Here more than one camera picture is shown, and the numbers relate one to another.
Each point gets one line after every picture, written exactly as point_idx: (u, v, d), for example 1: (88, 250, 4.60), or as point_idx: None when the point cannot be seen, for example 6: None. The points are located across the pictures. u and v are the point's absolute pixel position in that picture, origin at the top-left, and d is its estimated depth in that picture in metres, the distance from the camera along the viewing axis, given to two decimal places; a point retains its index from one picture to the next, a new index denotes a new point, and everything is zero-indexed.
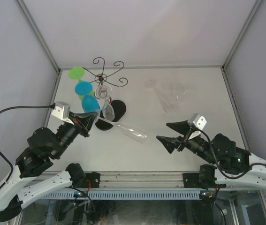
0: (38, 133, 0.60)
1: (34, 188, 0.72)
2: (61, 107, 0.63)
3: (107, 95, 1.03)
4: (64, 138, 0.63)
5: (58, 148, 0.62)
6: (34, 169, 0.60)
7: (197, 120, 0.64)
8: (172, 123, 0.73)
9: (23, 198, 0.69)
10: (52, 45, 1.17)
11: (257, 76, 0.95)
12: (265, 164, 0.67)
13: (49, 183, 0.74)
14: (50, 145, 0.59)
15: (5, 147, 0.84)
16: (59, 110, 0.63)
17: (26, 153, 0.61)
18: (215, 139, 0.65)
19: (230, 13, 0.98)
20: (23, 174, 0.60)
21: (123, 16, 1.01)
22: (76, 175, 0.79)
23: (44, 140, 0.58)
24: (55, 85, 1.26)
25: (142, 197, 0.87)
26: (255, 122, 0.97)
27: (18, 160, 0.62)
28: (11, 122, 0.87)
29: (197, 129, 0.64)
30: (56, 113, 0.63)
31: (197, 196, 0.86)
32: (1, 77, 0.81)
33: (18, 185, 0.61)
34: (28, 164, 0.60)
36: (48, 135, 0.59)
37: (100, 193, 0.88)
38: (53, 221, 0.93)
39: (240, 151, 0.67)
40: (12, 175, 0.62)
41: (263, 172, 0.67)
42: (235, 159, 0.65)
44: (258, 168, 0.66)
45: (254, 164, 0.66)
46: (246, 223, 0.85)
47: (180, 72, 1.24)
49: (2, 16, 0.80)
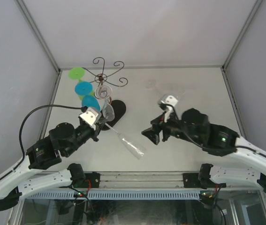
0: (61, 127, 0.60)
1: (34, 182, 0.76)
2: (95, 114, 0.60)
3: (106, 95, 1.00)
4: (80, 136, 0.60)
5: (75, 145, 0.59)
6: (44, 162, 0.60)
7: (165, 98, 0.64)
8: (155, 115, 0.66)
9: (23, 190, 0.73)
10: (52, 45, 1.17)
11: (257, 76, 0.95)
12: (254, 149, 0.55)
13: (50, 181, 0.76)
14: (71, 140, 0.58)
15: (6, 147, 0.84)
16: (92, 117, 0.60)
17: (39, 144, 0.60)
18: (186, 116, 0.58)
19: (230, 13, 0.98)
20: (32, 165, 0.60)
21: (123, 16, 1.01)
22: (77, 176, 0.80)
23: (67, 134, 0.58)
24: (55, 85, 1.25)
25: (142, 197, 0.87)
26: (255, 122, 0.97)
27: (29, 150, 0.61)
28: (11, 122, 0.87)
29: (166, 106, 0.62)
30: (87, 118, 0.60)
31: (197, 196, 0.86)
32: (1, 77, 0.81)
33: (24, 175, 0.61)
34: (39, 156, 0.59)
36: (70, 130, 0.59)
37: (99, 194, 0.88)
38: (53, 221, 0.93)
39: (226, 130, 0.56)
40: (21, 164, 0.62)
41: (249, 159, 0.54)
42: (216, 138, 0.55)
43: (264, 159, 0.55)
44: (245, 153, 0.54)
45: (240, 147, 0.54)
46: (246, 223, 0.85)
47: (180, 72, 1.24)
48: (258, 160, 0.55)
49: (2, 15, 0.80)
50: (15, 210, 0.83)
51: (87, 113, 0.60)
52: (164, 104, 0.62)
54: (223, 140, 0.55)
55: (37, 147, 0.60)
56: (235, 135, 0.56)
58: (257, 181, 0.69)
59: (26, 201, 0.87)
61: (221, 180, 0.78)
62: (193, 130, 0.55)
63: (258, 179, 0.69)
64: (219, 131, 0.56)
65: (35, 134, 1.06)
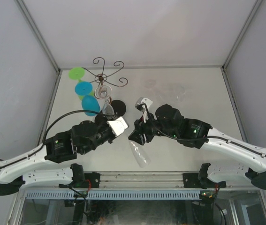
0: (85, 125, 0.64)
1: (38, 173, 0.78)
2: (125, 126, 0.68)
3: (107, 95, 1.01)
4: (101, 137, 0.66)
5: (93, 145, 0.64)
6: (59, 156, 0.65)
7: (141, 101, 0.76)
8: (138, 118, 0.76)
9: (26, 179, 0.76)
10: (52, 45, 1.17)
11: (257, 76, 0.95)
12: (226, 138, 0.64)
13: (54, 176, 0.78)
14: (92, 139, 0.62)
15: (6, 147, 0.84)
16: (121, 128, 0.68)
17: (59, 138, 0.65)
18: (160, 111, 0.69)
19: (229, 13, 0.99)
20: (48, 156, 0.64)
21: (123, 16, 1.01)
22: (76, 178, 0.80)
23: (89, 133, 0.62)
24: (55, 85, 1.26)
25: (141, 197, 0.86)
26: (255, 122, 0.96)
27: (47, 140, 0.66)
28: (11, 121, 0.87)
29: (141, 107, 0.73)
30: (117, 127, 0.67)
31: (197, 196, 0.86)
32: (1, 77, 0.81)
33: (36, 164, 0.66)
34: (57, 149, 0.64)
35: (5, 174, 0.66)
36: (93, 129, 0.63)
37: (99, 194, 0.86)
38: (53, 221, 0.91)
39: (199, 122, 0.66)
40: (36, 153, 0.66)
41: (222, 147, 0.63)
42: (189, 130, 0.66)
43: (236, 147, 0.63)
44: (216, 141, 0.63)
45: (210, 137, 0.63)
46: (246, 223, 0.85)
47: (179, 72, 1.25)
48: (230, 148, 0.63)
49: (2, 15, 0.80)
50: (15, 211, 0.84)
51: (117, 122, 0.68)
52: (140, 105, 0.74)
54: (195, 131, 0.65)
55: (57, 140, 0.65)
56: (206, 127, 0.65)
58: (245, 174, 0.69)
59: (26, 202, 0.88)
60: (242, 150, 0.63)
61: (216, 177, 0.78)
62: (168, 123, 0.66)
63: (246, 172, 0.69)
64: (191, 124, 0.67)
65: (34, 134, 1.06)
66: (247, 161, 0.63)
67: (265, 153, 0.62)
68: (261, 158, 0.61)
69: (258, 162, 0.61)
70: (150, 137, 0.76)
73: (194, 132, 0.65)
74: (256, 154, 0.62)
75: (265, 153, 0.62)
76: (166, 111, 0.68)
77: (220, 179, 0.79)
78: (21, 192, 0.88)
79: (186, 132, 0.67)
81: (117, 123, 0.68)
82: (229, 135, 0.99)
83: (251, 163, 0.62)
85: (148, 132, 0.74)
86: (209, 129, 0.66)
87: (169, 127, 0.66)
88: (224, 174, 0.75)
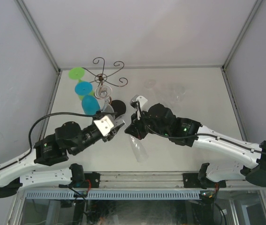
0: (68, 127, 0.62)
1: (35, 175, 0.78)
2: (110, 125, 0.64)
3: (107, 95, 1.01)
4: (88, 138, 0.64)
5: (80, 146, 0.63)
6: (49, 159, 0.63)
7: (136, 98, 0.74)
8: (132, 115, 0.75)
9: (23, 181, 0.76)
10: (52, 45, 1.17)
11: (257, 76, 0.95)
12: (215, 135, 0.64)
13: (51, 177, 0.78)
14: (75, 141, 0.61)
15: (5, 147, 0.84)
16: (106, 127, 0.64)
17: (47, 140, 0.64)
18: (153, 108, 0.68)
19: (229, 13, 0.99)
20: (38, 159, 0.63)
21: (123, 16, 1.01)
22: (76, 179, 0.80)
23: (71, 135, 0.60)
24: (55, 85, 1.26)
25: (141, 197, 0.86)
26: (255, 122, 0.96)
27: (37, 144, 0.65)
28: (11, 122, 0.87)
29: (135, 104, 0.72)
30: (102, 127, 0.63)
31: (197, 196, 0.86)
32: (1, 77, 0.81)
33: (28, 168, 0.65)
34: (46, 152, 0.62)
35: None
36: (76, 130, 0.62)
37: (100, 193, 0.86)
38: (53, 221, 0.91)
39: (189, 120, 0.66)
40: (26, 156, 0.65)
41: (212, 144, 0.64)
42: (180, 129, 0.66)
43: (226, 143, 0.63)
44: (206, 138, 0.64)
45: (200, 134, 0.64)
46: (246, 223, 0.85)
47: (179, 72, 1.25)
48: (220, 144, 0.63)
49: (2, 16, 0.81)
50: (15, 211, 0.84)
51: (102, 121, 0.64)
52: (134, 102, 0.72)
54: (185, 130, 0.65)
55: (46, 143, 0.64)
56: (197, 124, 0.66)
58: (240, 171, 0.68)
59: (26, 202, 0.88)
60: (231, 146, 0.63)
61: (214, 176, 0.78)
62: (159, 122, 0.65)
63: (241, 169, 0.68)
64: (182, 123, 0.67)
65: (34, 134, 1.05)
66: (237, 157, 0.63)
67: (255, 147, 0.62)
68: (250, 153, 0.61)
69: (248, 157, 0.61)
70: (144, 134, 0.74)
73: (186, 131, 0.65)
74: (246, 149, 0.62)
75: (254, 148, 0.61)
76: (158, 109, 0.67)
77: (218, 178, 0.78)
78: (21, 193, 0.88)
79: (178, 131, 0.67)
81: (102, 123, 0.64)
82: (230, 135, 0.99)
83: (241, 158, 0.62)
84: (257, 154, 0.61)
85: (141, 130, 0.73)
86: (200, 126, 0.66)
87: (160, 126, 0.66)
88: (222, 172, 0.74)
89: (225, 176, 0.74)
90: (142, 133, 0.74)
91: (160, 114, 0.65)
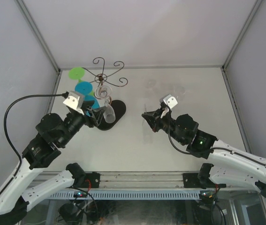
0: (46, 120, 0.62)
1: (37, 189, 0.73)
2: (76, 97, 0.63)
3: (107, 95, 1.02)
4: (72, 125, 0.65)
5: (66, 134, 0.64)
6: (44, 159, 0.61)
7: (167, 99, 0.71)
8: (161, 110, 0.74)
9: (28, 199, 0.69)
10: (52, 45, 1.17)
11: (257, 76, 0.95)
12: (230, 150, 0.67)
13: (53, 183, 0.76)
14: (60, 128, 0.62)
15: (5, 147, 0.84)
16: (74, 101, 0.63)
17: (33, 144, 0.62)
18: (180, 118, 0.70)
19: (230, 13, 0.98)
20: (33, 165, 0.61)
21: (123, 16, 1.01)
22: (77, 173, 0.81)
23: (54, 124, 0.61)
24: (55, 85, 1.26)
25: (141, 197, 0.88)
26: (255, 122, 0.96)
27: (24, 153, 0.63)
28: (10, 122, 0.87)
29: (166, 106, 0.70)
30: (70, 102, 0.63)
31: (197, 196, 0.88)
32: (1, 77, 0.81)
33: (27, 177, 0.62)
34: (37, 154, 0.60)
35: (0, 204, 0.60)
36: (56, 119, 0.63)
37: (101, 193, 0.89)
38: (53, 221, 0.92)
39: (207, 135, 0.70)
40: (20, 168, 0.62)
41: (227, 157, 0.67)
42: (196, 141, 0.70)
43: (240, 158, 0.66)
44: (221, 152, 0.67)
45: (216, 148, 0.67)
46: (246, 223, 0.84)
47: (179, 72, 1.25)
48: (234, 158, 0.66)
49: (1, 15, 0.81)
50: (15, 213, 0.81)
51: (68, 98, 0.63)
52: (165, 104, 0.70)
54: (201, 142, 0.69)
55: (33, 146, 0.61)
56: (213, 139, 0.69)
58: (255, 183, 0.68)
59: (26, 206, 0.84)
60: (245, 161, 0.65)
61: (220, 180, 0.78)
62: (184, 133, 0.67)
63: (255, 182, 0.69)
64: (199, 136, 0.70)
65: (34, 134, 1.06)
66: (251, 171, 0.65)
67: None
68: (264, 169, 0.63)
69: (262, 172, 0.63)
70: (159, 127, 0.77)
73: (201, 145, 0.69)
74: (260, 164, 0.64)
75: None
76: (186, 121, 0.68)
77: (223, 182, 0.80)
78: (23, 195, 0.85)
79: (193, 142, 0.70)
81: (68, 100, 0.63)
82: (229, 135, 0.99)
83: (255, 173, 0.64)
84: None
85: (157, 124, 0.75)
86: (215, 140, 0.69)
87: (182, 136, 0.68)
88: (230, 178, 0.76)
89: (233, 180, 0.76)
90: (157, 127, 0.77)
91: (189, 127, 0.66)
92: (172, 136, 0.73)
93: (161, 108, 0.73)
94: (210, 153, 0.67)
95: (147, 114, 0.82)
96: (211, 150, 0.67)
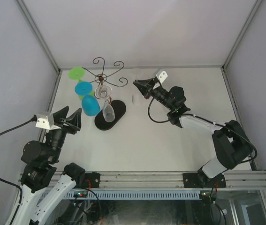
0: (27, 149, 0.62)
1: (42, 204, 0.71)
2: (45, 117, 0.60)
3: (107, 95, 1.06)
4: (55, 142, 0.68)
5: (53, 153, 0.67)
6: (42, 179, 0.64)
7: (159, 74, 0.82)
8: (151, 81, 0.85)
9: (38, 218, 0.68)
10: (52, 45, 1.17)
11: (257, 76, 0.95)
12: (192, 114, 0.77)
13: (55, 193, 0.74)
14: (44, 153, 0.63)
15: (8, 146, 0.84)
16: (44, 122, 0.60)
17: (28, 169, 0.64)
18: (173, 90, 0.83)
19: (230, 12, 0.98)
20: (34, 188, 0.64)
21: (123, 16, 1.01)
22: (76, 173, 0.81)
23: (36, 151, 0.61)
24: (55, 85, 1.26)
25: (141, 197, 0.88)
26: (254, 122, 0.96)
27: (23, 179, 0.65)
28: (11, 122, 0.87)
29: (157, 81, 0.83)
30: (41, 125, 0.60)
31: (197, 196, 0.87)
32: (2, 77, 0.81)
33: (33, 201, 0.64)
34: (35, 177, 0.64)
35: None
36: (36, 146, 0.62)
37: (104, 193, 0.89)
38: (53, 221, 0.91)
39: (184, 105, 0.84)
40: (23, 195, 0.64)
41: (189, 121, 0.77)
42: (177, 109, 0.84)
43: (198, 120, 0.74)
44: (186, 116, 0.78)
45: (183, 115, 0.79)
46: (246, 223, 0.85)
47: (179, 72, 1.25)
48: (194, 120, 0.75)
49: (2, 16, 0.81)
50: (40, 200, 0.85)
51: (38, 121, 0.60)
52: (157, 78, 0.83)
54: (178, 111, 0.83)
55: (29, 172, 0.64)
56: (186, 109, 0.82)
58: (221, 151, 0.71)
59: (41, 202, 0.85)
60: (200, 121, 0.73)
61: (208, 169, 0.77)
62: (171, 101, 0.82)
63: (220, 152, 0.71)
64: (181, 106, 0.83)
65: (35, 133, 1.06)
66: (203, 130, 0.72)
67: (217, 121, 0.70)
68: (212, 125, 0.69)
69: (208, 129, 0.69)
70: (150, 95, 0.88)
73: (177, 112, 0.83)
74: (209, 123, 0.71)
75: (216, 122, 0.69)
76: (177, 92, 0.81)
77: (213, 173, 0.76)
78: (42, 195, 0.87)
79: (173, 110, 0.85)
81: (38, 122, 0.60)
82: None
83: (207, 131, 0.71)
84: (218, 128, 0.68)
85: (150, 93, 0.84)
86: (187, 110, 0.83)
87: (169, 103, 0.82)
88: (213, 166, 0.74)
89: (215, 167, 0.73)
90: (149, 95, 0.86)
91: (178, 97, 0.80)
92: (161, 103, 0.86)
93: (153, 81, 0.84)
94: (180, 117, 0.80)
95: (139, 82, 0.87)
96: (182, 114, 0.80)
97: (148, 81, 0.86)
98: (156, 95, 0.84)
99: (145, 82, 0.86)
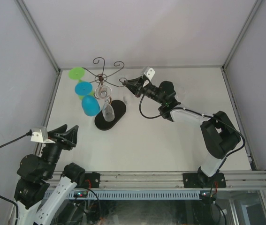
0: (24, 163, 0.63)
1: (44, 207, 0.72)
2: (39, 131, 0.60)
3: (107, 95, 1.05)
4: (50, 157, 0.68)
5: (49, 167, 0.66)
6: (35, 195, 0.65)
7: (147, 71, 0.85)
8: (140, 80, 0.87)
9: (41, 221, 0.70)
10: (52, 45, 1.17)
11: (257, 76, 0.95)
12: (182, 108, 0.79)
13: (55, 196, 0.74)
14: (41, 167, 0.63)
15: (8, 147, 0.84)
16: (38, 135, 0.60)
17: (20, 186, 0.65)
18: (163, 85, 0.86)
19: (230, 13, 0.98)
20: (28, 204, 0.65)
21: (122, 16, 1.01)
22: (76, 173, 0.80)
23: (33, 165, 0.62)
24: (55, 85, 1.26)
25: (142, 197, 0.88)
26: (254, 122, 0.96)
27: (16, 196, 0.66)
28: (11, 122, 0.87)
29: (146, 78, 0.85)
30: (35, 138, 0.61)
31: (197, 196, 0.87)
32: (2, 77, 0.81)
33: (29, 215, 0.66)
34: (27, 194, 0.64)
35: None
36: (34, 160, 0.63)
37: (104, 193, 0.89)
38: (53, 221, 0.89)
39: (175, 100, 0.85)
40: (19, 209, 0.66)
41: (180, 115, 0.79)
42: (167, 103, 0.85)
43: (189, 113, 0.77)
44: (176, 110, 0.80)
45: (173, 109, 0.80)
46: (246, 223, 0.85)
47: (179, 72, 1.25)
48: (185, 114, 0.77)
49: (1, 16, 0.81)
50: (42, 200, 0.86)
51: (33, 135, 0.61)
52: (146, 77, 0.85)
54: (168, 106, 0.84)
55: (21, 189, 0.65)
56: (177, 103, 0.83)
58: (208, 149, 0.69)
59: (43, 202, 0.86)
60: (190, 114, 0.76)
61: (208, 168, 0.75)
62: (162, 95, 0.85)
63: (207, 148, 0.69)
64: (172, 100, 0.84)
65: None
66: (194, 122, 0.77)
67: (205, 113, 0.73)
68: (201, 117, 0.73)
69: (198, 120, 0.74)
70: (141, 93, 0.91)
73: (168, 107, 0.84)
74: (198, 115, 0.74)
75: (204, 114, 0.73)
76: (167, 87, 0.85)
77: (211, 171, 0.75)
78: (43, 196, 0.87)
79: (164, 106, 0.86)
81: (33, 135, 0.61)
82: None
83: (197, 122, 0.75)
84: (206, 119, 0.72)
85: (140, 91, 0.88)
86: (177, 103, 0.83)
87: (160, 98, 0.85)
88: (210, 164, 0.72)
89: (213, 166, 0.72)
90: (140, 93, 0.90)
91: (167, 92, 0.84)
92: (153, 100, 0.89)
93: (142, 79, 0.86)
94: (171, 111, 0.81)
95: (130, 83, 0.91)
96: (172, 108, 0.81)
97: (137, 80, 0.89)
98: (147, 93, 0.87)
99: (134, 82, 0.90)
